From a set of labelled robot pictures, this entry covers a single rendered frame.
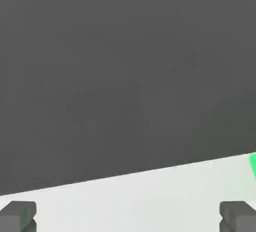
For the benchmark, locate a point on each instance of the small green cube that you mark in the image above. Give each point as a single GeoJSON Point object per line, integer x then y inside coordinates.
{"type": "Point", "coordinates": [253, 163]}

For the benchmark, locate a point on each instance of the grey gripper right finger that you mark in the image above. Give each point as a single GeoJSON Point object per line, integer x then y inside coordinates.
{"type": "Point", "coordinates": [238, 216]}

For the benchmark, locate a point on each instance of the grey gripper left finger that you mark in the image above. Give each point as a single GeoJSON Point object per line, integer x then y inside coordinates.
{"type": "Point", "coordinates": [17, 216]}

